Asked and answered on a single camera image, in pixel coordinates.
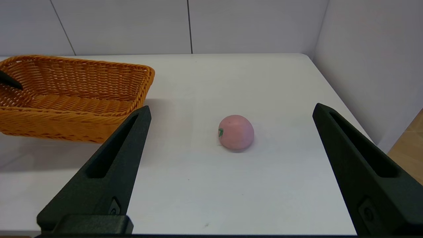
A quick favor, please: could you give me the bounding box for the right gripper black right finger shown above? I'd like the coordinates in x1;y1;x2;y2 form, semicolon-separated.
312;103;423;238

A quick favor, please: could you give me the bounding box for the orange woven wicker basket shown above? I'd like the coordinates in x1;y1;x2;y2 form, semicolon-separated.
0;55;155;143

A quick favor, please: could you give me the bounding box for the pink peach with green mark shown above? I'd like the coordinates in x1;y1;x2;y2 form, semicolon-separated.
218;114;255;150

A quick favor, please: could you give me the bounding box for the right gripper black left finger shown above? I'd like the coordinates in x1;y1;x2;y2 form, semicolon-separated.
36;105;152;235

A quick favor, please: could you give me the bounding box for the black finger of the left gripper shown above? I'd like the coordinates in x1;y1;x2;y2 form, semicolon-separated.
0;70;24;91

